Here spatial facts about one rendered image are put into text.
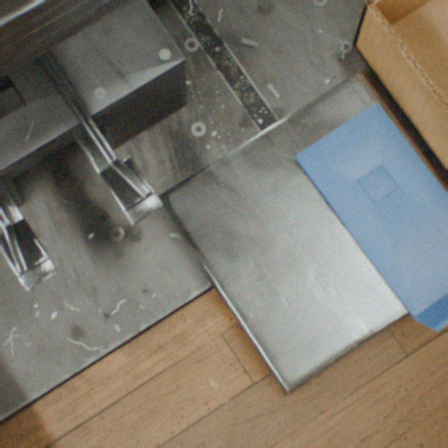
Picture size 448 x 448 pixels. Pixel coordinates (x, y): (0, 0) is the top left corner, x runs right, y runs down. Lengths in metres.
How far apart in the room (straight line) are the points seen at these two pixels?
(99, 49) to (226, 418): 0.26
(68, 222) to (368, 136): 0.22
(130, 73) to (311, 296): 0.19
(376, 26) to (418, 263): 0.16
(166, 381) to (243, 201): 0.13
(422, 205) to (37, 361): 0.28
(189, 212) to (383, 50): 0.17
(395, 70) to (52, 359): 0.30
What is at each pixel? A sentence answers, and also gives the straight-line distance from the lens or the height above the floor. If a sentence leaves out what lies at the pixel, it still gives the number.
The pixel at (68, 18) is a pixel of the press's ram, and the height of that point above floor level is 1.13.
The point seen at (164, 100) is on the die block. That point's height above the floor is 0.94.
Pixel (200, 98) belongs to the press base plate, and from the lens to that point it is 0.87.
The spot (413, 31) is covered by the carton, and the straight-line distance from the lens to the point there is 0.90.
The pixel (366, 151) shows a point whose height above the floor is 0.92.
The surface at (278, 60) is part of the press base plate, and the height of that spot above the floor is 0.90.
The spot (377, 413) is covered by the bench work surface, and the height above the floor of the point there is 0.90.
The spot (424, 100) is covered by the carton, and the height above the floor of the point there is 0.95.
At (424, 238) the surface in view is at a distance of 0.83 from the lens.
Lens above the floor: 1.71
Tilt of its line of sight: 75 degrees down
